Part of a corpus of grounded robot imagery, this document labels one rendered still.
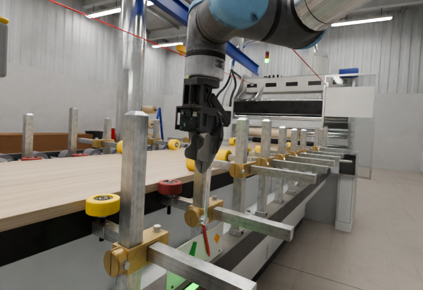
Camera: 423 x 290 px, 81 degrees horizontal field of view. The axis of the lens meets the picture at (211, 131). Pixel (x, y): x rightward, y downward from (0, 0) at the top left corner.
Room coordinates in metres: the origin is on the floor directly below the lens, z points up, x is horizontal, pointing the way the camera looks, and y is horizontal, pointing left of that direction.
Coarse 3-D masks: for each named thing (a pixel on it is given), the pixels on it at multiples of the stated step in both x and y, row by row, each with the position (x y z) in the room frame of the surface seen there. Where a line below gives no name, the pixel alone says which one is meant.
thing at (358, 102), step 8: (328, 88) 2.85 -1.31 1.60; (336, 88) 2.80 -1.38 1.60; (344, 88) 2.76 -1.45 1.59; (352, 88) 2.72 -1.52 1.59; (360, 88) 2.68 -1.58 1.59; (368, 88) 2.64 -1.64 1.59; (328, 96) 2.85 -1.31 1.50; (336, 96) 2.80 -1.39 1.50; (344, 96) 2.76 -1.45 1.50; (352, 96) 2.71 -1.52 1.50; (360, 96) 2.68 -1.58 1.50; (368, 96) 2.64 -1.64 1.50; (328, 104) 2.84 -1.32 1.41; (336, 104) 2.80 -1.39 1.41; (344, 104) 2.75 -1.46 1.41; (352, 104) 2.71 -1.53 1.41; (360, 104) 2.67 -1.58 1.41; (368, 104) 2.63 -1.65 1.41; (328, 112) 2.84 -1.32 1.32; (336, 112) 2.80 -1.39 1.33; (344, 112) 2.75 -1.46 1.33; (352, 112) 2.71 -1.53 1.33; (360, 112) 2.67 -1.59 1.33; (368, 112) 2.63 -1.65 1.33
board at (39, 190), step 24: (0, 168) 0.93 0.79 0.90; (24, 168) 0.95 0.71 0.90; (48, 168) 0.97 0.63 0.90; (72, 168) 1.00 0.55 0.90; (96, 168) 1.03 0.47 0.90; (120, 168) 1.05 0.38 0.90; (168, 168) 1.11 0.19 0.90; (216, 168) 1.18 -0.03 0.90; (0, 192) 0.64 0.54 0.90; (24, 192) 0.65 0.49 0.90; (48, 192) 0.66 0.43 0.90; (72, 192) 0.67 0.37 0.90; (96, 192) 0.68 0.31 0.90; (0, 216) 0.49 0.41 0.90; (24, 216) 0.52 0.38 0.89; (48, 216) 0.56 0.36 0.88
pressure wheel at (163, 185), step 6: (162, 180) 0.85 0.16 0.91; (168, 180) 0.86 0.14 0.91; (174, 180) 0.86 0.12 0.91; (162, 186) 0.80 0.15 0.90; (168, 186) 0.80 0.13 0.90; (174, 186) 0.80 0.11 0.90; (180, 186) 0.82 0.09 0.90; (162, 192) 0.80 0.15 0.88; (168, 192) 0.80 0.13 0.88; (174, 192) 0.80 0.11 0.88; (180, 192) 0.82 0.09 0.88; (168, 210) 0.83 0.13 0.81
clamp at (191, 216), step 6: (210, 198) 0.79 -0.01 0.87; (192, 204) 0.72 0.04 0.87; (210, 204) 0.73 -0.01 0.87; (216, 204) 0.74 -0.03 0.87; (222, 204) 0.77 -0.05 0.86; (186, 210) 0.69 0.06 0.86; (192, 210) 0.68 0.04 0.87; (198, 210) 0.68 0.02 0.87; (210, 210) 0.72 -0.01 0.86; (186, 216) 0.69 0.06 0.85; (192, 216) 0.68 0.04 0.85; (198, 216) 0.67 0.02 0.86; (210, 216) 0.72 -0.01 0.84; (186, 222) 0.69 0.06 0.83; (192, 222) 0.68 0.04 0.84; (198, 222) 0.67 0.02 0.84
